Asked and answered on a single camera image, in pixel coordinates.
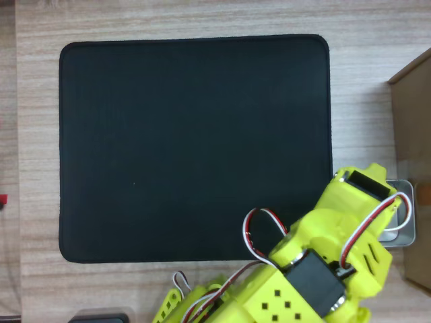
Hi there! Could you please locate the white red black elbow cable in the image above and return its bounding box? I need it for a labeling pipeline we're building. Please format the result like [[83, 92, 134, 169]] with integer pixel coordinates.
[[187, 207, 290, 319]]

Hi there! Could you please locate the brown cardboard box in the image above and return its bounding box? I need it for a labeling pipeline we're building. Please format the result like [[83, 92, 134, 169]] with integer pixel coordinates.
[[387, 46, 431, 293]]

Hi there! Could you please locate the red black white base cable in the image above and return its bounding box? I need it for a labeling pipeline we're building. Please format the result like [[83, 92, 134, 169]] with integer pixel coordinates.
[[172, 271, 193, 294]]

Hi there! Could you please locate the black plastic device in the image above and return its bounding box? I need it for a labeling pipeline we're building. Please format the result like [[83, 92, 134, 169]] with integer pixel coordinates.
[[68, 307, 131, 323]]

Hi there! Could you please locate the white red black gripper cable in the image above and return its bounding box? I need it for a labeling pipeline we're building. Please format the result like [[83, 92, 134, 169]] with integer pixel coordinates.
[[339, 192, 413, 271]]

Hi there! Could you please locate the square metal tin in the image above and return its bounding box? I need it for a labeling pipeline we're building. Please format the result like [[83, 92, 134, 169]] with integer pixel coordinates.
[[333, 170, 416, 249]]

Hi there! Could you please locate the black mouse mat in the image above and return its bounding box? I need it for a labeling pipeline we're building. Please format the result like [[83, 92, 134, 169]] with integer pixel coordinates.
[[58, 33, 337, 264]]

